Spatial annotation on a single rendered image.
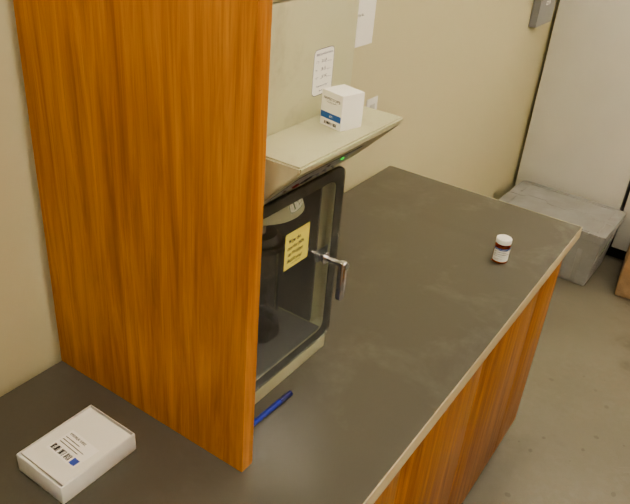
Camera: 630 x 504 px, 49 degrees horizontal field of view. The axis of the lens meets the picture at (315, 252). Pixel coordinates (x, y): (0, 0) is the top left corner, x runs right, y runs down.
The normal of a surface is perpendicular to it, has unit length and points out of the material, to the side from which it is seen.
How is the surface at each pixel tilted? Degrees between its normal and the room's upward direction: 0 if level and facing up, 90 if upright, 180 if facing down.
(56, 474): 0
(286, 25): 90
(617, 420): 0
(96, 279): 90
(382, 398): 0
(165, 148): 90
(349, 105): 90
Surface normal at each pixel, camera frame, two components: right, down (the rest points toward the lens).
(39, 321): 0.82, 0.34
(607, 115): -0.56, 0.38
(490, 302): 0.07, -0.86
